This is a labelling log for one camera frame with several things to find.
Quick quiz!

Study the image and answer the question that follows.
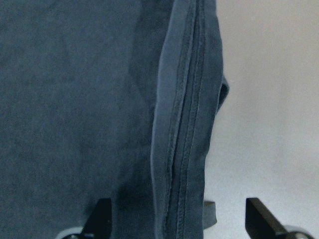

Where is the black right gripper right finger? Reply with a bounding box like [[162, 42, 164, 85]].
[[245, 198, 288, 239]]

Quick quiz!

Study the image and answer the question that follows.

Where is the black t-shirt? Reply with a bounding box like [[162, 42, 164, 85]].
[[0, 0, 229, 239]]

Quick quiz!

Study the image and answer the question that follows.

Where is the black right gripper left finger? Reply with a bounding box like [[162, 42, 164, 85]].
[[81, 198, 112, 239]]

